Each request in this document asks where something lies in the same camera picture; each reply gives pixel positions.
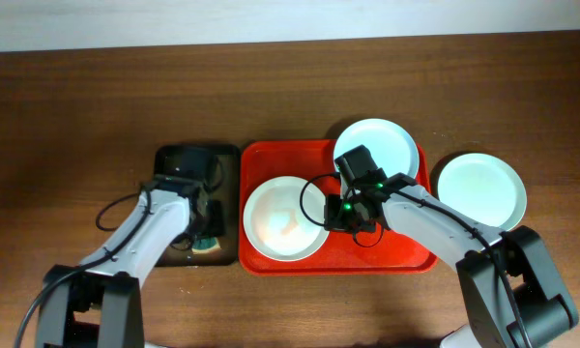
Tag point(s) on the white plate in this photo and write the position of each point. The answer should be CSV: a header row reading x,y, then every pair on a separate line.
x,y
282,219

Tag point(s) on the black rectangular tray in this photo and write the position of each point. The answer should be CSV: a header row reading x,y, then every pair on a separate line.
x,y
179,253

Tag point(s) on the pale green plate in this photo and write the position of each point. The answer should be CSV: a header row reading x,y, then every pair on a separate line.
x,y
484,188

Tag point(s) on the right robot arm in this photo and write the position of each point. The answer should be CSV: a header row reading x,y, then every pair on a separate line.
x,y
513,294

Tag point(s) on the green yellow sponge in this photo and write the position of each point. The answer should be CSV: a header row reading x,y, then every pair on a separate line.
x,y
206,245

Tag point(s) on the light blue plate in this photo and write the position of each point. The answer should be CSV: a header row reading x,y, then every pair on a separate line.
x,y
391,147

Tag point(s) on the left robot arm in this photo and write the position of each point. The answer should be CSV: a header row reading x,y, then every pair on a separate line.
x,y
98,302

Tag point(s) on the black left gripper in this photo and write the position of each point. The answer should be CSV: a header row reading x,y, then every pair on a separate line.
x,y
213,218

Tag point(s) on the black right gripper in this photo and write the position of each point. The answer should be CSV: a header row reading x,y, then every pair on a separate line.
x,y
335,215

